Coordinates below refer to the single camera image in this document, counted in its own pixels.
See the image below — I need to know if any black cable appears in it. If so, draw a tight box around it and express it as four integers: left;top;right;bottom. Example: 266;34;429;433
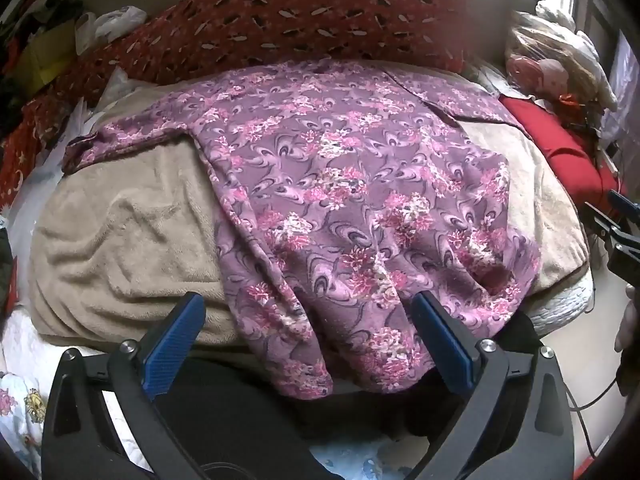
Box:
565;360;626;461

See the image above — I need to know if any beige fleece blanket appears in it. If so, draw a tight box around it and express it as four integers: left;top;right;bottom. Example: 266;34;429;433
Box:
27;67;591;351

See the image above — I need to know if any black cloth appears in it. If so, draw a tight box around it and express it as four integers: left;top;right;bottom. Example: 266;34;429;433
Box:
150;310;546;480

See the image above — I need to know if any red star print cloth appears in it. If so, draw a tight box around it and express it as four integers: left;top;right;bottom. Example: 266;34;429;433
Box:
0;85;86;206

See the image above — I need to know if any red patterned pillow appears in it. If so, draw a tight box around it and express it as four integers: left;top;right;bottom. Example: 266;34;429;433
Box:
65;0;468;111

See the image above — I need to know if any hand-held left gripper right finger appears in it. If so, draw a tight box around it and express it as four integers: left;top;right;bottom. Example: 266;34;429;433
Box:
410;290;577;480

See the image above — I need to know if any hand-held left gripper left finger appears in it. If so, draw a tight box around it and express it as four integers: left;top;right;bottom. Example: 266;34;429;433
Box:
42;292;208;480

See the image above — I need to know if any cartoon print bedsheet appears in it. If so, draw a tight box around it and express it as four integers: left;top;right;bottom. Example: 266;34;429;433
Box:
0;370;51;480

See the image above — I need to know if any white plastic bag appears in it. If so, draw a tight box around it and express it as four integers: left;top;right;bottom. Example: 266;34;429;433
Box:
75;6;148;56

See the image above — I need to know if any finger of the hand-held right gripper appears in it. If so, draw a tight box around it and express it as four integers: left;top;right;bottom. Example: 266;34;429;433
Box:
607;189;640;226
585;202;640;281

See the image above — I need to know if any person's right hand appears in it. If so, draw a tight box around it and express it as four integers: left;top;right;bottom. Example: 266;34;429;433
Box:
615;304;634;354

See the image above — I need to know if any white quilted mattress pad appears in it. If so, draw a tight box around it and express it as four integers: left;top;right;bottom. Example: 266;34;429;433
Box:
525;265;596;332

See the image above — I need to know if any white crumpled sheet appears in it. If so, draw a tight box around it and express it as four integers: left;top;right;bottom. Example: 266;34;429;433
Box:
7;67;132;246

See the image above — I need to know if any pile of dark clothes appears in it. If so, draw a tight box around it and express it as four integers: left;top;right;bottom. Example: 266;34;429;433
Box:
0;0;86;98

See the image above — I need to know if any purple floral garment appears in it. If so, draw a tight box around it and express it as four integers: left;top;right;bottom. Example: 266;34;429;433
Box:
62;57;543;401

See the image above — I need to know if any red cushion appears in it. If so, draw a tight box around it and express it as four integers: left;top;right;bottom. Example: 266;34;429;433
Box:
500;95;626;211

